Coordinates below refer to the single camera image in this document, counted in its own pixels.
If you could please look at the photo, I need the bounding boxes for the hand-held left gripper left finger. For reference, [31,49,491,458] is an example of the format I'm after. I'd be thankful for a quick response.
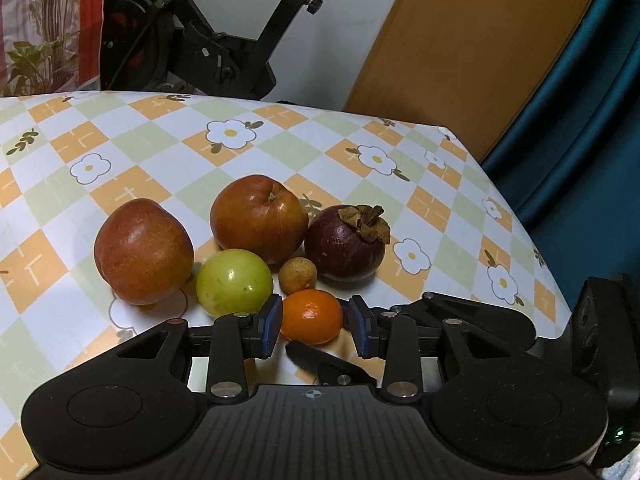
[117,294,284,403]

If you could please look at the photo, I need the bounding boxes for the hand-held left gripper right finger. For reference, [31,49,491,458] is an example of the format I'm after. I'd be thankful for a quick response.
[347,292,537,403]

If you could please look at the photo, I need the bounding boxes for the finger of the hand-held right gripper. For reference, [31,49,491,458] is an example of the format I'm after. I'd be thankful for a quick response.
[286,340,377,387]

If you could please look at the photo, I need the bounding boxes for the small orange mandarin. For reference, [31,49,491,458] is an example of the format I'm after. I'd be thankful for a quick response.
[280,290,344,345]

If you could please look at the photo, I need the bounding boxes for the red apple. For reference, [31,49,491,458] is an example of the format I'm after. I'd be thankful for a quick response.
[94,198,195,306]
[210,175,309,266]

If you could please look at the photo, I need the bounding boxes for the small brown longan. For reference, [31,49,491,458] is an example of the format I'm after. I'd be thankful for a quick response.
[278,256,318,294]

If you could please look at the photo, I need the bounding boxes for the green round fruit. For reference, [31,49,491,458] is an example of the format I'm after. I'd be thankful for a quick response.
[195,249,274,318]

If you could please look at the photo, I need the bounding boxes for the purple mangosteen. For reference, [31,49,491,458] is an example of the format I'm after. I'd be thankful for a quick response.
[304,205,392,282]

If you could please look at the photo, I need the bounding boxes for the teal curtain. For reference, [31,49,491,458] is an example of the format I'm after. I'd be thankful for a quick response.
[480,0,640,281]

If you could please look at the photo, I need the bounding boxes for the checkered floral tablecloth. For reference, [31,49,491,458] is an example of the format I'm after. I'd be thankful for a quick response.
[0,91,573,476]

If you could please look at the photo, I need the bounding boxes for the black exercise bike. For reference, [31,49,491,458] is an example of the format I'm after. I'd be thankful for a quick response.
[100,0,391,101]

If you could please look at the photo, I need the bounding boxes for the wooden door panel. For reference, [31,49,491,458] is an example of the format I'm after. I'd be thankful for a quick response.
[342,0,611,163]

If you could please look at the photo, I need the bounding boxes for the red printed backdrop cloth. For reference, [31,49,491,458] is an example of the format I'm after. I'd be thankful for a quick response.
[0,0,108,98]

